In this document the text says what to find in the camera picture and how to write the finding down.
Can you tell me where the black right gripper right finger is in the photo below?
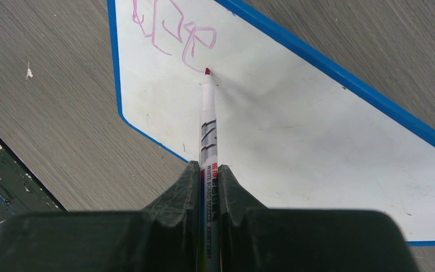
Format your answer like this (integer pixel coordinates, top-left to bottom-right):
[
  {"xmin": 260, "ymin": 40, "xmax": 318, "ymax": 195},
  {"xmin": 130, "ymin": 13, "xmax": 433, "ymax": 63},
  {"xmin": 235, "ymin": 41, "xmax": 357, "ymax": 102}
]
[{"xmin": 218, "ymin": 165, "xmax": 419, "ymax": 271}]

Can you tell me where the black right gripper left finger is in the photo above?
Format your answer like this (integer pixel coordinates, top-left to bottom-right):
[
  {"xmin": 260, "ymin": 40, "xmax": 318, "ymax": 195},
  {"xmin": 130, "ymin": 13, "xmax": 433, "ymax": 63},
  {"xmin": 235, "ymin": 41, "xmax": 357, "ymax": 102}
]
[{"xmin": 0, "ymin": 161, "xmax": 200, "ymax": 271}]

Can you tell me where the pink whiteboard marker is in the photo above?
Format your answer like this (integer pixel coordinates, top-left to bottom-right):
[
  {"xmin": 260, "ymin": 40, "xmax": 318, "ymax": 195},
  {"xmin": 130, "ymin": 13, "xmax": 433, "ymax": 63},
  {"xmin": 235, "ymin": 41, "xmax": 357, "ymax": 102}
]
[{"xmin": 197, "ymin": 68, "xmax": 221, "ymax": 271}]

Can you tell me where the blue framed whiteboard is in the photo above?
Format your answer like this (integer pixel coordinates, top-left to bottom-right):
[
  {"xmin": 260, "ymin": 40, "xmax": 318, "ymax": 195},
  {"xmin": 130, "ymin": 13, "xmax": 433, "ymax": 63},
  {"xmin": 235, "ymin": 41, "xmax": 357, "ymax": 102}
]
[{"xmin": 108, "ymin": 1, "xmax": 435, "ymax": 246}]

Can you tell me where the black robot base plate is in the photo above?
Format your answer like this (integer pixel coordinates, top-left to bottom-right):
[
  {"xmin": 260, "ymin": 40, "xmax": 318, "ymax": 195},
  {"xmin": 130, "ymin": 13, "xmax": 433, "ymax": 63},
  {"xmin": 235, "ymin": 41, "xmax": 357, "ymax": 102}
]
[{"xmin": 0, "ymin": 138, "xmax": 66, "ymax": 222}]

